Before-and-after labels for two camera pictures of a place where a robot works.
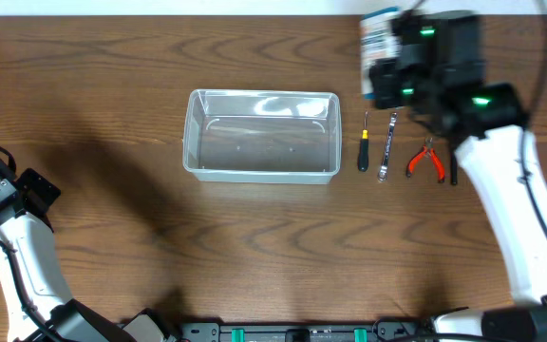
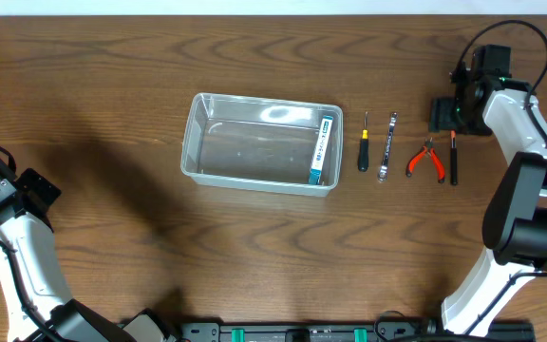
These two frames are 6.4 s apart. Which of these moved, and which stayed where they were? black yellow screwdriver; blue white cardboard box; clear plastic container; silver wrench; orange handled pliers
Moved: clear plastic container; blue white cardboard box
Stayed: silver wrench; orange handled pliers; black yellow screwdriver
